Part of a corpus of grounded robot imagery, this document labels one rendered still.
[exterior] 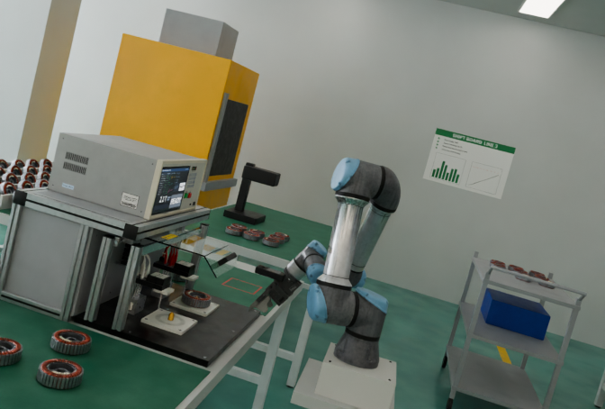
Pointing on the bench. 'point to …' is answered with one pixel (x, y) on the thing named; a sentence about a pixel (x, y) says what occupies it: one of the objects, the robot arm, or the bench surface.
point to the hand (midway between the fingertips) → (252, 305)
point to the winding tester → (121, 173)
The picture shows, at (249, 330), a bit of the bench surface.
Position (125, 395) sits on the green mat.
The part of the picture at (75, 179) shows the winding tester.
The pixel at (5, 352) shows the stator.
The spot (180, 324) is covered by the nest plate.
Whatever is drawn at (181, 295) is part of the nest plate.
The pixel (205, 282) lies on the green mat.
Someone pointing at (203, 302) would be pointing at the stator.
